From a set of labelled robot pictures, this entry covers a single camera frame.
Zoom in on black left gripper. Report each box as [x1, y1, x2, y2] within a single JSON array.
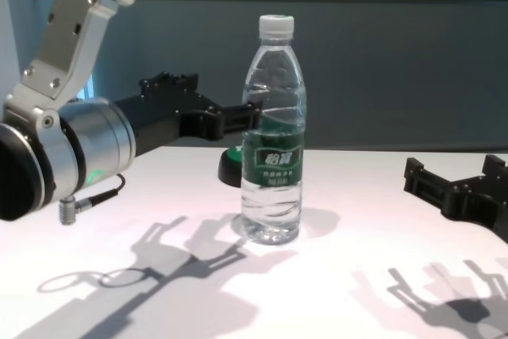
[[114, 71, 264, 156]]

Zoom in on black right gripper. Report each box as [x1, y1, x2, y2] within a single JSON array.
[[402, 153, 508, 245]]

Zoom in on clear water bottle green label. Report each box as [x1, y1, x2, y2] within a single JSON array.
[[241, 14, 309, 245]]

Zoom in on green YES button black base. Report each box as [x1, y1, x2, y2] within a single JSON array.
[[217, 144, 244, 188]]

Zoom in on narrow window pane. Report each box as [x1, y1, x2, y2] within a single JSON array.
[[79, 71, 100, 101]]

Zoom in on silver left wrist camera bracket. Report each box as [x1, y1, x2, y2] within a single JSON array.
[[2, 0, 150, 117]]

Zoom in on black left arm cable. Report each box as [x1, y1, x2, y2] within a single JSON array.
[[58, 173, 127, 225]]

